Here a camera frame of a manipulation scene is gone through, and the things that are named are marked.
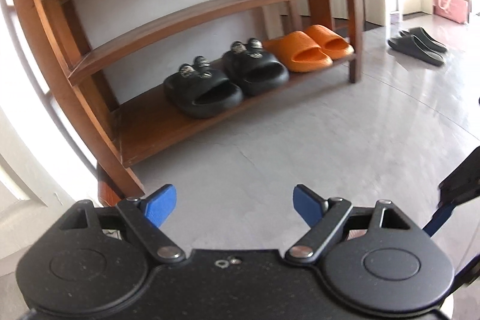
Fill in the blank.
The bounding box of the pink bag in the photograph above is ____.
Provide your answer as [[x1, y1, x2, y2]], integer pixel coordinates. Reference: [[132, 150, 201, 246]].
[[433, 0, 471, 24]]

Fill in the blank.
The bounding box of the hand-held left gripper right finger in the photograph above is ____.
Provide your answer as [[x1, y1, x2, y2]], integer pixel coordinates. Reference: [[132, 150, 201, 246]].
[[285, 184, 411, 264]]

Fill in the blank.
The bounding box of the wooden shoe rack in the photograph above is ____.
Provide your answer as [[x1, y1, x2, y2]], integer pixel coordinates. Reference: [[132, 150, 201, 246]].
[[4, 0, 366, 209]]

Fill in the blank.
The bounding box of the dark grey slipper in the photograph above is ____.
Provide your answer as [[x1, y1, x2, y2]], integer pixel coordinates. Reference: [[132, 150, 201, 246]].
[[388, 35, 446, 66], [399, 27, 449, 53]]

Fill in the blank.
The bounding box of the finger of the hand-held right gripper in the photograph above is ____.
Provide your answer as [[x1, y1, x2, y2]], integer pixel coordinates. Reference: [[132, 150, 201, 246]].
[[423, 202, 457, 237]]

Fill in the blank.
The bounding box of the white panelled door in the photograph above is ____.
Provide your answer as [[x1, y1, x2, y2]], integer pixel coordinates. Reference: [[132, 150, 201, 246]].
[[0, 106, 98, 268]]

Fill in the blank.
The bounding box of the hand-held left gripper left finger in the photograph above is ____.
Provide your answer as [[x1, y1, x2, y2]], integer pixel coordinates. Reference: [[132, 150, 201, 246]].
[[60, 184, 186, 264]]

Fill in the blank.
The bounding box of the black slipper with charms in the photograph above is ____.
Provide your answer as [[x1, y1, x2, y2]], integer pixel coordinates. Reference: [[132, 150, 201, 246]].
[[163, 57, 244, 119], [222, 38, 290, 96]]

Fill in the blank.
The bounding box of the orange textured slipper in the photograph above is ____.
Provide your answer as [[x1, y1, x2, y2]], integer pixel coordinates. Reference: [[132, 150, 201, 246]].
[[262, 31, 334, 73], [304, 25, 355, 60]]

